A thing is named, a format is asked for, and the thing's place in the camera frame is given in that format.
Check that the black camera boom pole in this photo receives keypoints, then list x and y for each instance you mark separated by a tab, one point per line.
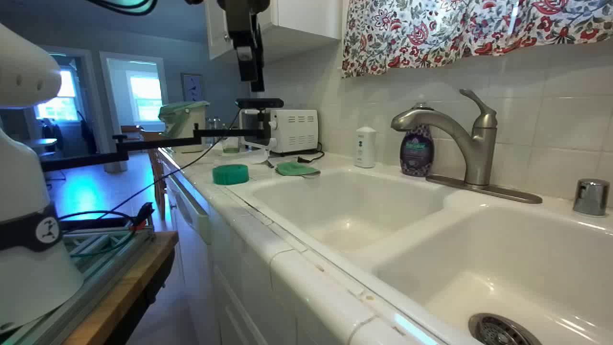
159	143

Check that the green and white kitchen appliance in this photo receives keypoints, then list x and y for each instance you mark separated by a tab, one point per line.
182	118

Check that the white double sink basin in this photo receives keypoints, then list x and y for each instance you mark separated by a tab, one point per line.
446	250

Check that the floral patterned curtain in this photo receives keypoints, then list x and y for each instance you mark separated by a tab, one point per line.
446	29

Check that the bright window with white frame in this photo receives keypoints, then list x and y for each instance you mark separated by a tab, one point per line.
141	95

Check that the white toaster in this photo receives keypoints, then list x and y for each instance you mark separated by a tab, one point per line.
293	129

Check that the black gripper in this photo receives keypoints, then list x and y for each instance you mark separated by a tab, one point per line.
241	16

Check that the small metal cup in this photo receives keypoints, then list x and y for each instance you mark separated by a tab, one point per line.
590	196

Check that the grey wall picture frame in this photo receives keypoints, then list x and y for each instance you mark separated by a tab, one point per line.
191	87

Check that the doorway with bright window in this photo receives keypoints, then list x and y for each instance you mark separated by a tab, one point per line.
63	102

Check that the green round lid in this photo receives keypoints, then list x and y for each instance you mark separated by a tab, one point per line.
229	173

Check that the metal sink drain strainer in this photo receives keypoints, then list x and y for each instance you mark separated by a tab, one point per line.
500	330

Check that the white soap dispenser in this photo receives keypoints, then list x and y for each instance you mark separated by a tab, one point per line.
364	148

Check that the purple dish soap bottle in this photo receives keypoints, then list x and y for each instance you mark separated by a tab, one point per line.
415	154

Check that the white wall cabinet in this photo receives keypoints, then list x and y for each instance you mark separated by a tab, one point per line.
298	22

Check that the silver faucet spout with base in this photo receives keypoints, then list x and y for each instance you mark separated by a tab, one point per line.
454	133

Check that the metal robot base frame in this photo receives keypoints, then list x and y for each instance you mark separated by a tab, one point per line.
95	269

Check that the green flat lid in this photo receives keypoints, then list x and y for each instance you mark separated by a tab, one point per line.
296	169

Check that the wooden table board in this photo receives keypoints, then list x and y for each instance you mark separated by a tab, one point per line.
126	294

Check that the white lower kitchen cabinets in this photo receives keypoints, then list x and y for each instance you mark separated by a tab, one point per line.
235	288

